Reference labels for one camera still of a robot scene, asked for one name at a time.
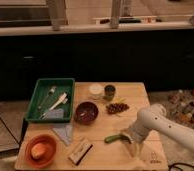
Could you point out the orange fruit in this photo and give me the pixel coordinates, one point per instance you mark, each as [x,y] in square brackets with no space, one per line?
[38,151]

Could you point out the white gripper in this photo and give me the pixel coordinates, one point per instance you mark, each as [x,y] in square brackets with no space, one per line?
[136,141]

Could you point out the metal fork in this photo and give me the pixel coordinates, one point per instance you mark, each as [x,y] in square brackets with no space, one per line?
[50,92]

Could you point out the white spatula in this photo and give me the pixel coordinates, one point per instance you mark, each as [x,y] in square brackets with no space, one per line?
[61,98]

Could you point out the dark green cup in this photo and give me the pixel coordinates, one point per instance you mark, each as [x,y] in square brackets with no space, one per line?
[110,91]

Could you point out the grey sponge in tray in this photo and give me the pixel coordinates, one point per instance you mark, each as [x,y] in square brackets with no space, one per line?
[54,114]

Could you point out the grey folded cloth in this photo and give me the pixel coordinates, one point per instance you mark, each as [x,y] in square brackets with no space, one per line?
[64,132]

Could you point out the wooden block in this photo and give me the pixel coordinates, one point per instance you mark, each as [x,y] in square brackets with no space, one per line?
[80,151]

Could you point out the purple bowl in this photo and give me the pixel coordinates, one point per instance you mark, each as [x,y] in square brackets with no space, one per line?
[86,113]

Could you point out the bunch of brown grapes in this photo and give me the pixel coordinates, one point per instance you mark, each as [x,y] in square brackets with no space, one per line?
[114,108]

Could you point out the orange bowl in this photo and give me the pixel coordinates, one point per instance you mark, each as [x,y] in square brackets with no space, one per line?
[48,157]

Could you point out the green plastic tray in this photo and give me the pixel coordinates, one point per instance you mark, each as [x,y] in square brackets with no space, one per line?
[41,89]

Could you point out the green pepper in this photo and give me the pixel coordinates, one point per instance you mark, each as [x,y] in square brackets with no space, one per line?
[113,138]

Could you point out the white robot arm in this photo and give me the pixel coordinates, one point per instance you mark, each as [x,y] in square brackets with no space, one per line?
[153,118]

